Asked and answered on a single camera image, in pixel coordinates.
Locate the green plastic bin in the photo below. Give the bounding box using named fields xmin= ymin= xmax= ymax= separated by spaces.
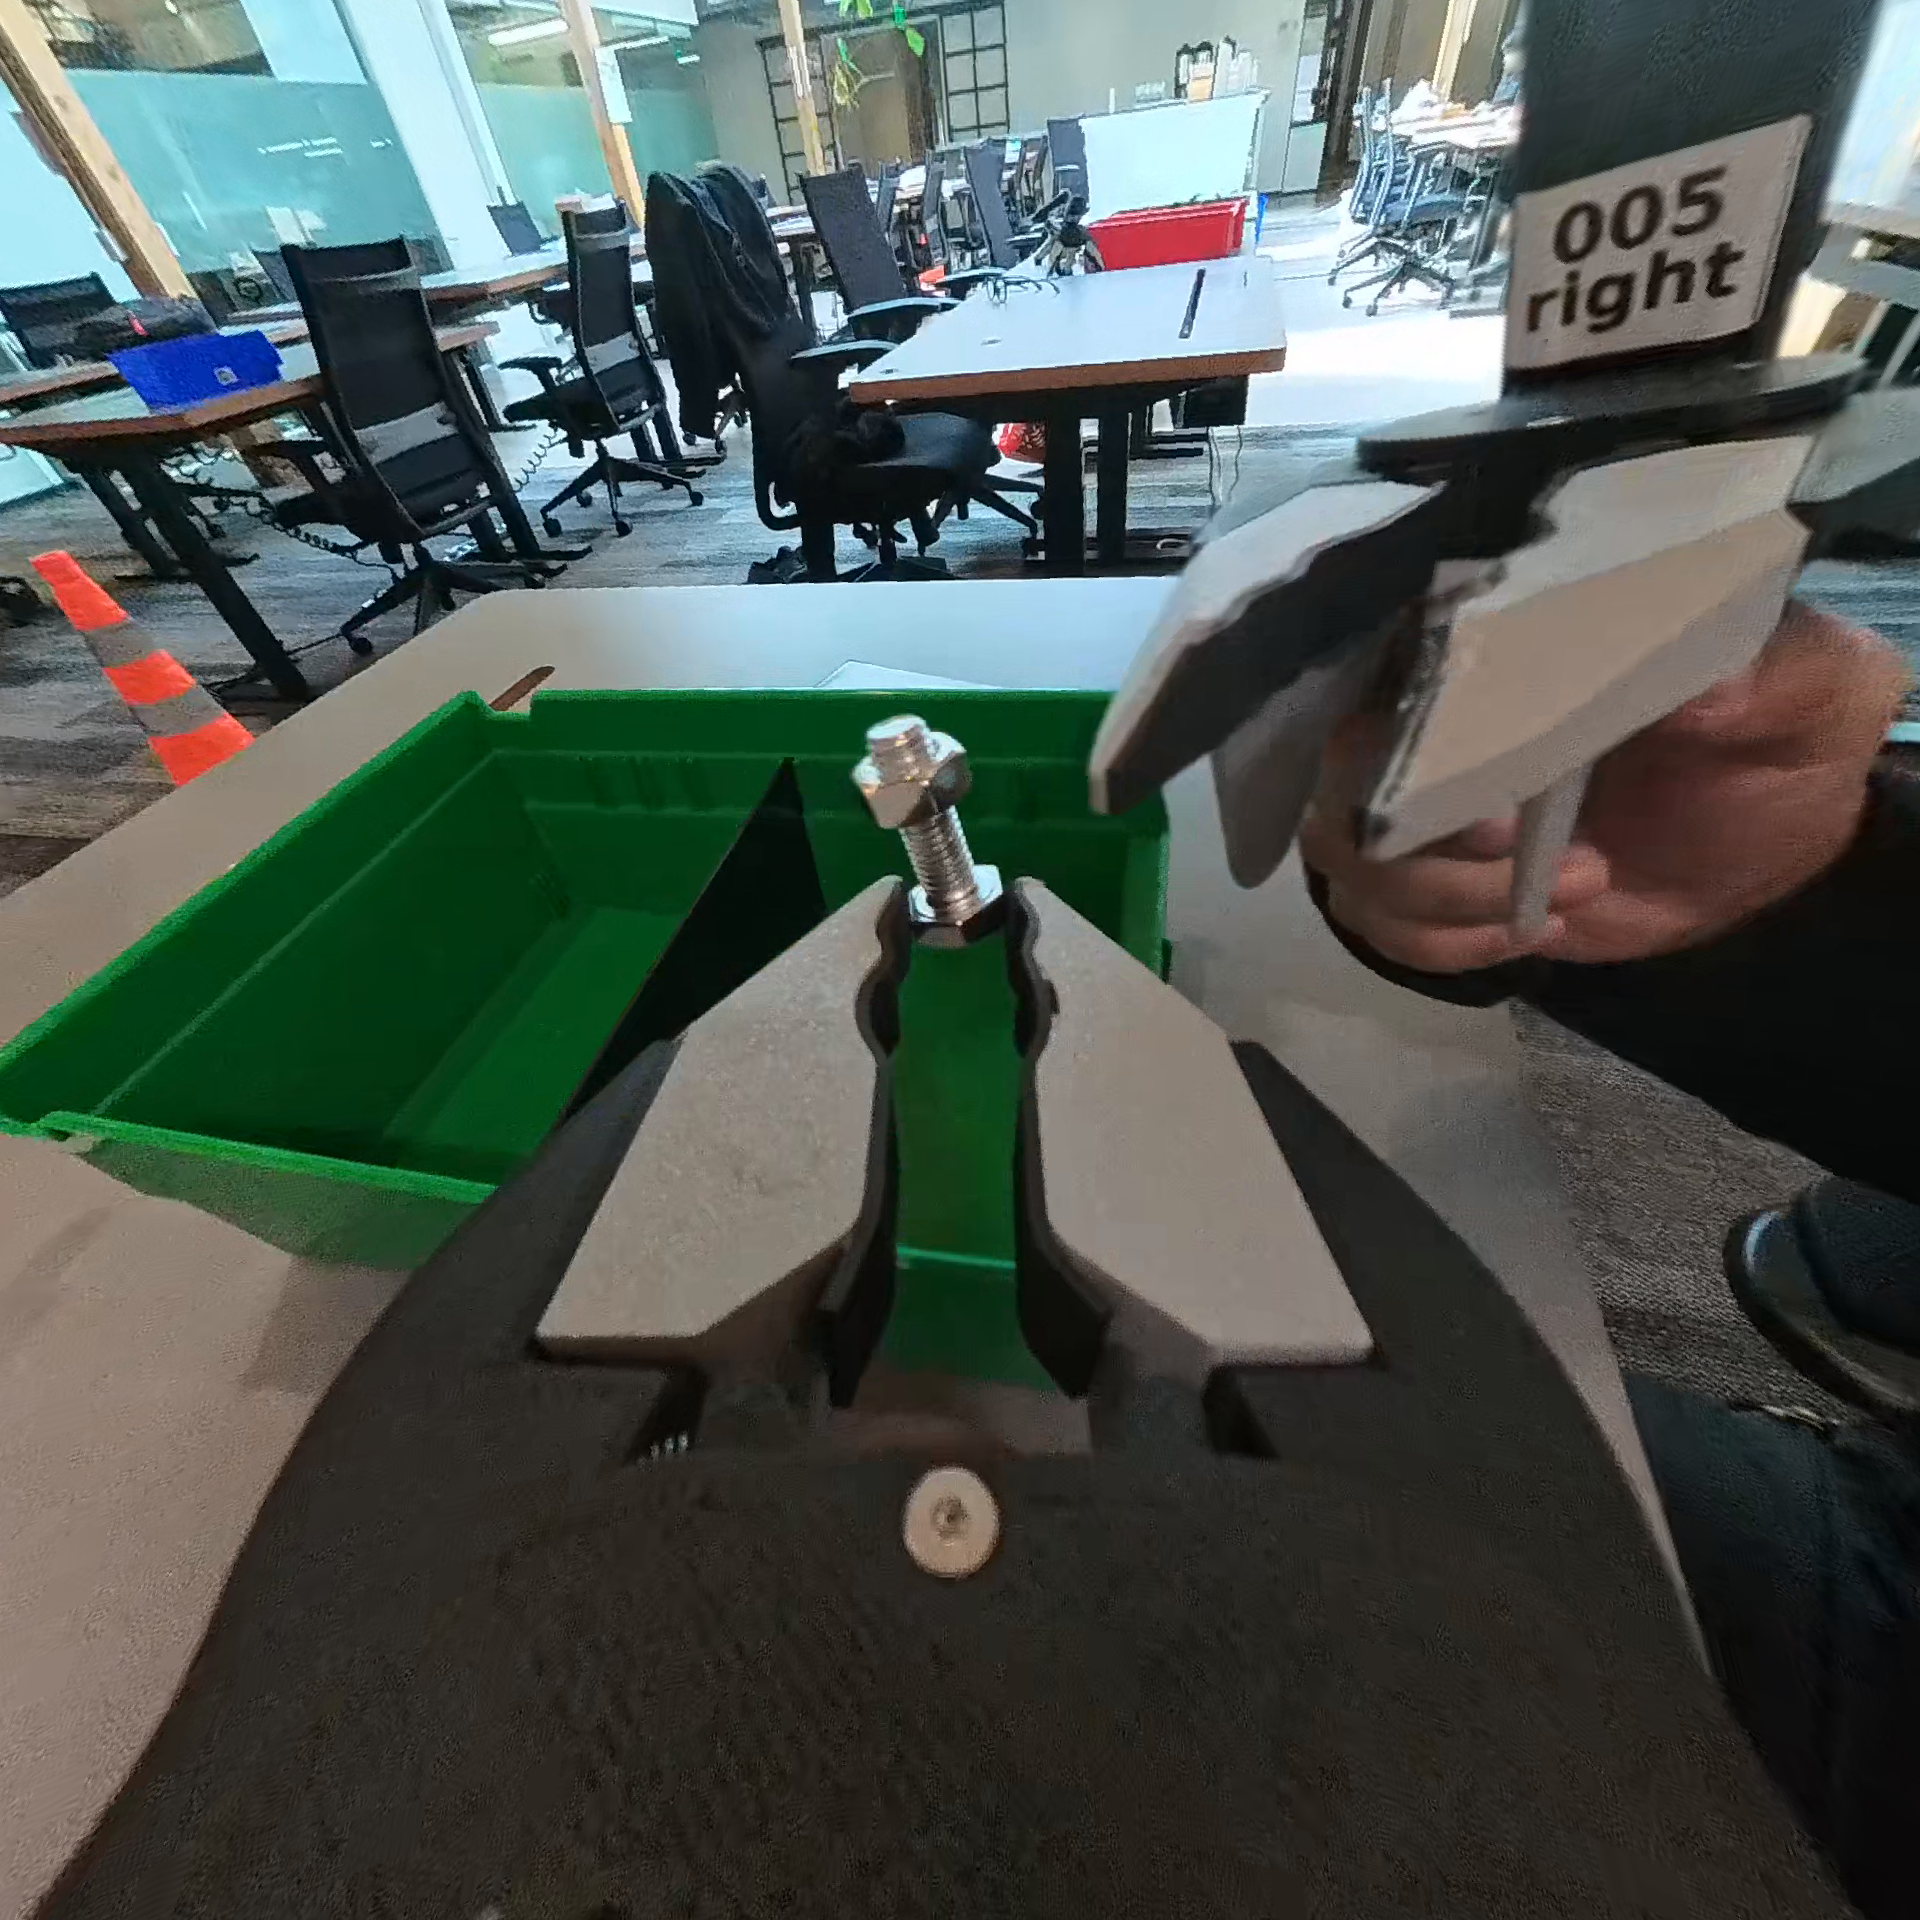
xmin=0 ymin=687 xmax=1172 ymax=1389

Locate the orange traffic cone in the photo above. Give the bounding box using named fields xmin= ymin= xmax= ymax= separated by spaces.
xmin=29 ymin=551 xmax=256 ymax=783

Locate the steel hex bolt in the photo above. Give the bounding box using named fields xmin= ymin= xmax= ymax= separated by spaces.
xmin=853 ymin=718 xmax=1011 ymax=950

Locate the steel hex nut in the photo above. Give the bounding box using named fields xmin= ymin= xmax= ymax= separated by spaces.
xmin=853 ymin=738 xmax=973 ymax=834

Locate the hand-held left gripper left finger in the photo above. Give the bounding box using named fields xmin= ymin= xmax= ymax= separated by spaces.
xmin=533 ymin=877 xmax=909 ymax=1413

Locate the black office chair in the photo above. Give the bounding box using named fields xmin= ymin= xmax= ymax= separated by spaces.
xmin=277 ymin=237 xmax=564 ymax=653
xmin=502 ymin=201 xmax=706 ymax=536
xmin=749 ymin=335 xmax=1037 ymax=578

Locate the small red bin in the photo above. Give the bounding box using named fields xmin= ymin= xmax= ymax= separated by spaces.
xmin=1084 ymin=199 xmax=1250 ymax=271

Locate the black bin divider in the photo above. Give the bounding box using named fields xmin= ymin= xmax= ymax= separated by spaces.
xmin=576 ymin=757 xmax=830 ymax=1113

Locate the small blue bin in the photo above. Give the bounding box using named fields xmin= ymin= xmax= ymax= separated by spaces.
xmin=107 ymin=327 xmax=289 ymax=408

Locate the wood edged office desk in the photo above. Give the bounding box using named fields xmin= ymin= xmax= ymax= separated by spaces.
xmin=849 ymin=255 xmax=1290 ymax=578

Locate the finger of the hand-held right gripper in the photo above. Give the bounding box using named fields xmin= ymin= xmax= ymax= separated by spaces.
xmin=1088 ymin=477 xmax=1453 ymax=888
xmin=1363 ymin=434 xmax=1820 ymax=863

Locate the person's right hand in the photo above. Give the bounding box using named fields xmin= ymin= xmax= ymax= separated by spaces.
xmin=1304 ymin=599 xmax=1907 ymax=973

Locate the black hanging jacket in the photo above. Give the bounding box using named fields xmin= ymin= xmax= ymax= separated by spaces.
xmin=643 ymin=163 xmax=818 ymax=435

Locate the person's right forearm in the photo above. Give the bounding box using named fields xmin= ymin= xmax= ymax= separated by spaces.
xmin=1306 ymin=750 xmax=1920 ymax=1201

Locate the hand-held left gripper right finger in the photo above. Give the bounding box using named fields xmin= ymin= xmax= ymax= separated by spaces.
xmin=1008 ymin=880 xmax=1377 ymax=1403

